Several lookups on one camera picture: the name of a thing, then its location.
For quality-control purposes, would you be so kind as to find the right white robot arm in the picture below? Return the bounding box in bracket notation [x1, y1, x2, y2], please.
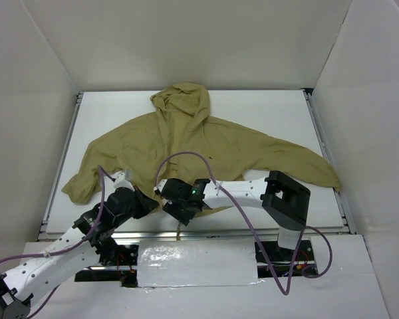
[154, 171, 311, 260]

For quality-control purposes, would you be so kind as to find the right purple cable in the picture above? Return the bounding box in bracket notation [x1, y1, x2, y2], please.
[154, 151, 334, 296]

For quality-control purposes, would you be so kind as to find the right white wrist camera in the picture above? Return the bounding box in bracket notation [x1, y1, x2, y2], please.
[154, 187, 162, 197]

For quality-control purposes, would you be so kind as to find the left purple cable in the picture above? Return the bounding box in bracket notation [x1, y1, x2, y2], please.
[0, 165, 120, 316]

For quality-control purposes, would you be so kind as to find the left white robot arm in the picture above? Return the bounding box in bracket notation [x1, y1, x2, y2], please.
[0, 187, 158, 318]

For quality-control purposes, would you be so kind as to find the white foam front panel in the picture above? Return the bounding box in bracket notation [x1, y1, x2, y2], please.
[137, 239, 259, 288]

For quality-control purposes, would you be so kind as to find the purple cable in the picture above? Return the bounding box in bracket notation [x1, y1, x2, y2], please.
[154, 151, 334, 296]
[0, 165, 120, 316]

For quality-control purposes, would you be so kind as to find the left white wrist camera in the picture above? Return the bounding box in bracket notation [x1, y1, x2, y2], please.
[113, 170, 134, 191]

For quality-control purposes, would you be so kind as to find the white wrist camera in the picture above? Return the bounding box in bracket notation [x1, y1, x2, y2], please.
[154, 187, 162, 197]
[113, 170, 134, 191]

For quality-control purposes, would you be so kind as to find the tan hooded zip jacket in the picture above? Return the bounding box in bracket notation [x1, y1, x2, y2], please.
[60, 81, 342, 242]

